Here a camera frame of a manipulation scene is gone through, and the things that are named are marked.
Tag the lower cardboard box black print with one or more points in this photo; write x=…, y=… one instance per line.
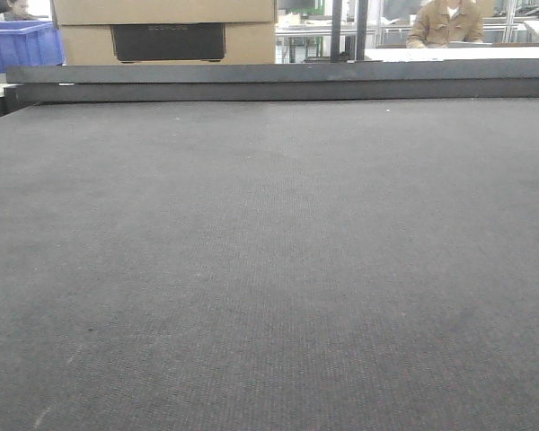
x=245, y=44

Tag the white background workbench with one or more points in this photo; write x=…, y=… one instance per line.
x=528, y=51

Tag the person in brown jacket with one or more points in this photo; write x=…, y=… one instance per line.
x=440, y=22

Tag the upper cardboard box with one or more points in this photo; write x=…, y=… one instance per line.
x=74, y=12

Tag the black foam board stack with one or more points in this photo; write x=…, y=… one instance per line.
x=368, y=80

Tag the blue plastic crate background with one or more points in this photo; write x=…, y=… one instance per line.
x=30, y=43

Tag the person at far left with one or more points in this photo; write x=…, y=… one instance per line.
x=14, y=10

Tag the black vertical post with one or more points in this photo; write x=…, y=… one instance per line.
x=361, y=29

